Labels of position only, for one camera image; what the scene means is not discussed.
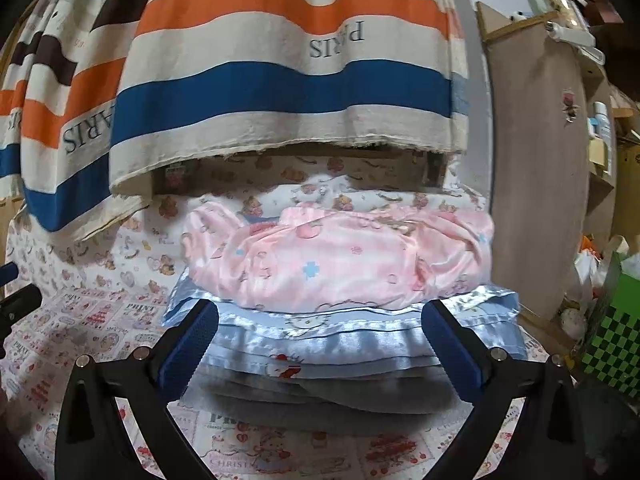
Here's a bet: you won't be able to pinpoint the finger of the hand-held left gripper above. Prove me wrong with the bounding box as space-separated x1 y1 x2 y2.
0 262 44 325

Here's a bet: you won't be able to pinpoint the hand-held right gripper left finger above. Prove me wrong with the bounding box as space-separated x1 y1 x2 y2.
52 297 221 480

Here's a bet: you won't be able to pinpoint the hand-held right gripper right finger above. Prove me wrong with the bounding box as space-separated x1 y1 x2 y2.
421 299 584 480

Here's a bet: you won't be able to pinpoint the pink cartoon printed pants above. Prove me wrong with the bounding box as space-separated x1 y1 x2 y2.
181 200 496 312

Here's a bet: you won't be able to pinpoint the cartoon patchwork bed sheet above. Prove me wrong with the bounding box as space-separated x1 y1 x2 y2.
0 280 576 480

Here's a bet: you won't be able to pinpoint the white bear printed cloth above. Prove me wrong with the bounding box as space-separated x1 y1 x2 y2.
5 154 492 302

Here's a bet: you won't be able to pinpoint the folded blue satin garment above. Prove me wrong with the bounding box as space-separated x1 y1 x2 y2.
162 282 527 377

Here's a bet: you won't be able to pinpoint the folded grey garment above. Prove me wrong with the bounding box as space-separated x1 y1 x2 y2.
180 364 482 433

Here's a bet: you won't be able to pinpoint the white plastic bag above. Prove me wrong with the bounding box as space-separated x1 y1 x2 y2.
572 235 632 322

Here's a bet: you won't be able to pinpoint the green checkered box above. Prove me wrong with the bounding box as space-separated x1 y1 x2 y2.
580 252 640 392

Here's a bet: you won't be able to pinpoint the dark wooden headboard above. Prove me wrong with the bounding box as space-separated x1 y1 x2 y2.
424 152 452 192

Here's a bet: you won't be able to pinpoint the wooden shelf cabinet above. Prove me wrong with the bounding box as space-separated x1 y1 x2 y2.
475 0 640 322

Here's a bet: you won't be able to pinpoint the white bottle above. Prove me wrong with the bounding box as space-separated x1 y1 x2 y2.
592 102 617 177

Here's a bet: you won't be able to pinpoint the small bear sticker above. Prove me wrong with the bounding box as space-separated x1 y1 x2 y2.
560 91 582 124

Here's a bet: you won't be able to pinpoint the clear plastic jar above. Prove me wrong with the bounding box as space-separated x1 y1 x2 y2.
540 0 589 31

